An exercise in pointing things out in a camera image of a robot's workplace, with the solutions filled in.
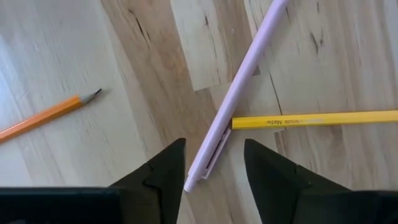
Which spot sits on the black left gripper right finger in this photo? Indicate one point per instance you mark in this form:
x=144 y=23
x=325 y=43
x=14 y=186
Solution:
x=286 y=199

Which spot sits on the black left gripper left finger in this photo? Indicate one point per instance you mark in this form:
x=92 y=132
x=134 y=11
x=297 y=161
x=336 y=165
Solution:
x=155 y=193

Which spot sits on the yellow pencil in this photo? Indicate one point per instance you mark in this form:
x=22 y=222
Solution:
x=311 y=119

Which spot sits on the lilac click pen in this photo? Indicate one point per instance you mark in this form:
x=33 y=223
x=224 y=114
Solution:
x=242 y=77

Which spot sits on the orange pencil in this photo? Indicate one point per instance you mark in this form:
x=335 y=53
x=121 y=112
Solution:
x=40 y=117

